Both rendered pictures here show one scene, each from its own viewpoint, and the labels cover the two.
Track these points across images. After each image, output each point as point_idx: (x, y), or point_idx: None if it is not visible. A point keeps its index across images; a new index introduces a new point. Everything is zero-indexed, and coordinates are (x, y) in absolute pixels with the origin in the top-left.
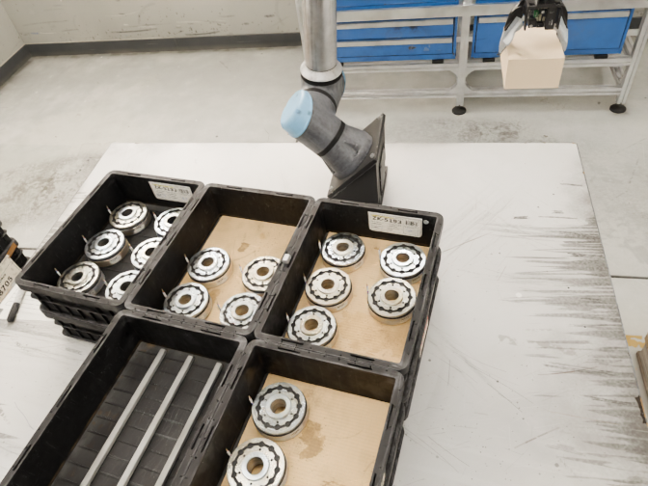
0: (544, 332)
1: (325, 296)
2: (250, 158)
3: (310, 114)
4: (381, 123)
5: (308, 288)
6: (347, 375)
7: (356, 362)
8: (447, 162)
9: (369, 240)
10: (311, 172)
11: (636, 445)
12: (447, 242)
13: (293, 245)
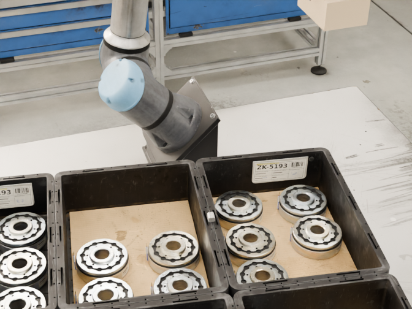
0: None
1: (255, 249)
2: (22, 161)
3: (143, 81)
4: (199, 86)
5: (233, 247)
6: (338, 297)
7: (346, 278)
8: (252, 123)
9: None
10: (111, 160)
11: None
12: None
13: (206, 205)
